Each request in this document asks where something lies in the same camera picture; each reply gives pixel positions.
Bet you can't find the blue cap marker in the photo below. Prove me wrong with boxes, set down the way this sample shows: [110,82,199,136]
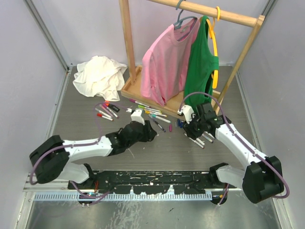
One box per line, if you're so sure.
[202,134,214,143]

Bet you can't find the grey cap marker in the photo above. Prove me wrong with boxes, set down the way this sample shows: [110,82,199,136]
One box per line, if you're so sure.
[196,138,205,146]

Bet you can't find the teal cap marker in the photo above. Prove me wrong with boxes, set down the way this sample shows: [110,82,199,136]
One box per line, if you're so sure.
[152,114,172,124]

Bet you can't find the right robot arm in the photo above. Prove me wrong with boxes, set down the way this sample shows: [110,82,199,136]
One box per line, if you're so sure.
[177,103,285,204]

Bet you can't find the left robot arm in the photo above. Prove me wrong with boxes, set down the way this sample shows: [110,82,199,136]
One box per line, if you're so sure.
[29,120,157,189]

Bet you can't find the yellow cap marker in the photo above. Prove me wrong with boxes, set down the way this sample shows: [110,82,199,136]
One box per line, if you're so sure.
[144,109,167,117]

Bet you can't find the green cap marker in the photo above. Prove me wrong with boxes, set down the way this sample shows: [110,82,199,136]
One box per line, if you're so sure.
[138,104,161,113]

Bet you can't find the magenta cap marker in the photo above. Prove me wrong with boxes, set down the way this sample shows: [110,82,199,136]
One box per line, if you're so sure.
[129,98,150,108]

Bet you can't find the pink cap marker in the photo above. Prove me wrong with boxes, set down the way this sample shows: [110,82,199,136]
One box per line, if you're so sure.
[102,104,119,118]

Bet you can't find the orange black highlighter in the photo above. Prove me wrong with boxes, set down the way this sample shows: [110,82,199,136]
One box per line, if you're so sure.
[104,101,120,112]

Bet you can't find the red cap marker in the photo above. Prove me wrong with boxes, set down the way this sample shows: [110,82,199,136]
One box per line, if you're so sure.
[97,113,113,121]

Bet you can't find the wooden clothes rack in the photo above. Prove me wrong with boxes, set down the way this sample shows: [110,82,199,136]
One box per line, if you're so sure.
[119,0,266,118]

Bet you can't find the green tank top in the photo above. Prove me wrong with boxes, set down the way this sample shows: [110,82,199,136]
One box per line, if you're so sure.
[184,16,219,112]

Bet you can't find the white crumpled cloth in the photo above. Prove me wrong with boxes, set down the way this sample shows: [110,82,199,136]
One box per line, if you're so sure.
[73,56,127,102]

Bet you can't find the pink t-shirt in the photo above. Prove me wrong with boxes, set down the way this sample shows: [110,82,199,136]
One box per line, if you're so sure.
[140,18,200,106]

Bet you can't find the grey clothes hanger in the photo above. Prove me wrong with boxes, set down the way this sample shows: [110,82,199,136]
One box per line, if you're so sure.
[173,0,198,42]

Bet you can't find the yellow clothes hanger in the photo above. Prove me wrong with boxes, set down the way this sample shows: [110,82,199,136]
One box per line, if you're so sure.
[206,18,219,89]

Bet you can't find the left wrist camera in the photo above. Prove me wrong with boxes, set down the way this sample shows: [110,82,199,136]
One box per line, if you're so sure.
[126,108,145,125]

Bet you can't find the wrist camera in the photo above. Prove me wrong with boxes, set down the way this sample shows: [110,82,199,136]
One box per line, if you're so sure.
[126,108,145,125]
[177,105,197,124]

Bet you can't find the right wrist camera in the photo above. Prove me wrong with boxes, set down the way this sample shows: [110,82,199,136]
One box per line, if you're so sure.
[177,105,197,124]

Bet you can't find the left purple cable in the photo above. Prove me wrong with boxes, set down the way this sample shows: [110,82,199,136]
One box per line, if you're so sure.
[29,102,134,206]

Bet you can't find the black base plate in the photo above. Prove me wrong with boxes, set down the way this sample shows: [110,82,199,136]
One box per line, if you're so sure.
[76,171,225,195]

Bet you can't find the grey cable duct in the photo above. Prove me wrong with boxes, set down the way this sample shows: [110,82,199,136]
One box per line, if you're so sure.
[33,192,213,201]

